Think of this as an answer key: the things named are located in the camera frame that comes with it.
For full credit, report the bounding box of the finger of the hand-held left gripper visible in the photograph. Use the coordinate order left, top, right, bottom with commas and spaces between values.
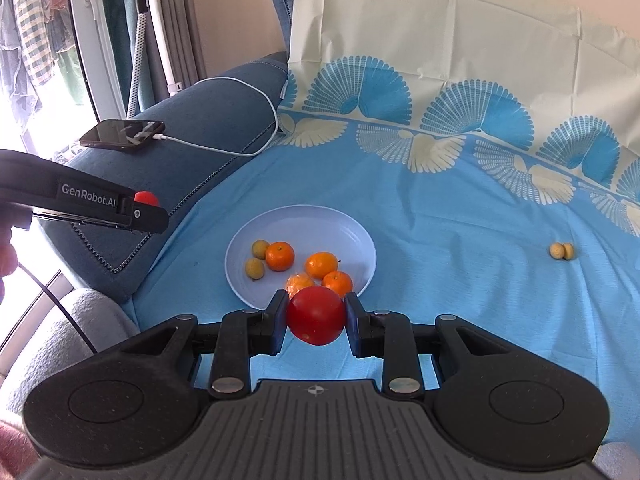
127, 195, 169, 234

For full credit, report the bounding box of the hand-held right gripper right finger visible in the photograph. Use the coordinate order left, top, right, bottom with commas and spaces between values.
344, 292, 506, 396

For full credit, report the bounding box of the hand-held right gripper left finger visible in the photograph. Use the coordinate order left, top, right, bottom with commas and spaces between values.
122, 290, 291, 397

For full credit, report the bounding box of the red cherry tomato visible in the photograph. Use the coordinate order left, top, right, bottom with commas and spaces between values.
286, 286, 347, 346

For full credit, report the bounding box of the glossy orange mandarin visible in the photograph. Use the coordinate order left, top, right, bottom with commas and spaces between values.
284, 272, 317, 297

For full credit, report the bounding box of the small orange mandarin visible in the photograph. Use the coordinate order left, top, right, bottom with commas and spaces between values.
305, 252, 338, 281
264, 241, 295, 272
322, 270, 354, 297

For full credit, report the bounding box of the white round plate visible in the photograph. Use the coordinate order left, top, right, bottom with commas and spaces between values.
224, 205, 377, 311

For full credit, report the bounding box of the person's left hand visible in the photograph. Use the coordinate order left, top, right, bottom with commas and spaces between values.
0, 229, 17, 279

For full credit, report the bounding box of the black smartphone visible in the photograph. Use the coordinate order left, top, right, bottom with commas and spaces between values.
80, 119, 166, 153

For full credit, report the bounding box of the blue fabric sofa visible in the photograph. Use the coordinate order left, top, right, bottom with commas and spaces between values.
40, 0, 296, 303

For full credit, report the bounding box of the blue denim garment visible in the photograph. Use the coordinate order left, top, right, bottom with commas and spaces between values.
0, 0, 32, 128

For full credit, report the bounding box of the blue and white printed cloth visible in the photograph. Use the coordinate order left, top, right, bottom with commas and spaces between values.
122, 0, 640, 446

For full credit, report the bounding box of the grey fleece cushion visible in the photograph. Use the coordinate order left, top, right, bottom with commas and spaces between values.
0, 287, 141, 411

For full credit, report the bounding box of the black pole with patterned sleeve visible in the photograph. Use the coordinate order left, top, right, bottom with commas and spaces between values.
120, 0, 152, 117

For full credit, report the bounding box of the plaid shirt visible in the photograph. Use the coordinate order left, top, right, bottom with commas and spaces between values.
12, 0, 57, 87

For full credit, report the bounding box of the grey curtain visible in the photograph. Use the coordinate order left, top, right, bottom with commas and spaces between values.
150, 0, 207, 97

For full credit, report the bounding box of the pink cloth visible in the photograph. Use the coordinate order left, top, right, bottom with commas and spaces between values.
0, 417, 46, 480

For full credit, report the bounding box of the grey cloth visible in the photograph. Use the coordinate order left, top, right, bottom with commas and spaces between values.
597, 442, 640, 480

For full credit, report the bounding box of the white charging cable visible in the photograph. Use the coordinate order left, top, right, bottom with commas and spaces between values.
155, 77, 290, 157

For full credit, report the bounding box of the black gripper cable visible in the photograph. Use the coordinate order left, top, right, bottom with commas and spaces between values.
16, 260, 99, 355

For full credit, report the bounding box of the white door frame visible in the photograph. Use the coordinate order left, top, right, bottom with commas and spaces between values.
65, 0, 127, 122

